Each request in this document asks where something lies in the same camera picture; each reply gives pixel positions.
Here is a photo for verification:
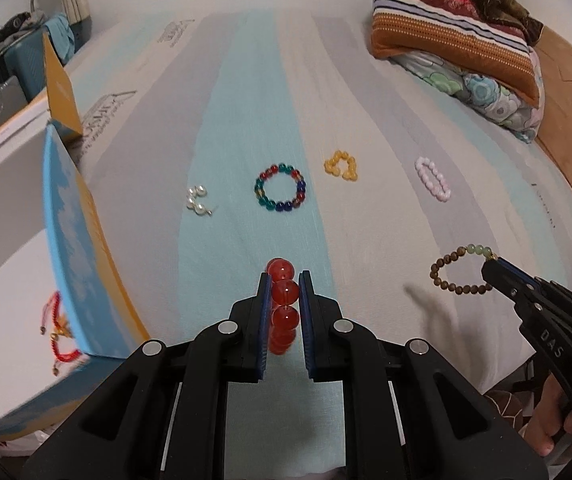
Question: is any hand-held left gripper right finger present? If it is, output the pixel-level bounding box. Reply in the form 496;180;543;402
298;270;551;480

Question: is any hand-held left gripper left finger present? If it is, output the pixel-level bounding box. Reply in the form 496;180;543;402
21;270;272;480

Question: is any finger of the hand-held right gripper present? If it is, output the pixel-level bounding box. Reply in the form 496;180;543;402
481;259;534;312
496;257;549;292

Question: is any red bead bracelet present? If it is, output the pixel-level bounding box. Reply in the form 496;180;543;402
266;257;301;357

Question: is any brown wooden bead bracelet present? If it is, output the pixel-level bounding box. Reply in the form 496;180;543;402
429;243;498;297

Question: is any white box with blue flaps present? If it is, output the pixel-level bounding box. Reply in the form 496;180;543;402
0;35;153;443

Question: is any person's right hand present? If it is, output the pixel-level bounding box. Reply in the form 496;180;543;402
524;374;572;457

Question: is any floral quilt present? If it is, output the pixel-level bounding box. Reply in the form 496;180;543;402
395;49;547;144

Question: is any striped bedsheet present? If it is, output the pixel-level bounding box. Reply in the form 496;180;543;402
61;9;572;476

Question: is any striped pillow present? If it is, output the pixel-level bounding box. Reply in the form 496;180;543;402
369;0;542;109

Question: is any blue suitcase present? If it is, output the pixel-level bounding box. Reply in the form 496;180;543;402
0;14;78;103

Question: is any multicoloured glass bead bracelet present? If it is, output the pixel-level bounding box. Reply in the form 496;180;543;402
254;162;308;213

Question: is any white pearl bracelet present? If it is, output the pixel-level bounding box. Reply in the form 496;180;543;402
185;184;215;219

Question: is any pink bead bracelet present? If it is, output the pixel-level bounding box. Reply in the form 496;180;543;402
414;156;453;203

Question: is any yellow bead bracelet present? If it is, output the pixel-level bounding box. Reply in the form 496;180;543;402
323;149;360;182

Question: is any red cord bracelet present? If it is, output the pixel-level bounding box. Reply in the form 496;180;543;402
40;291;85;377

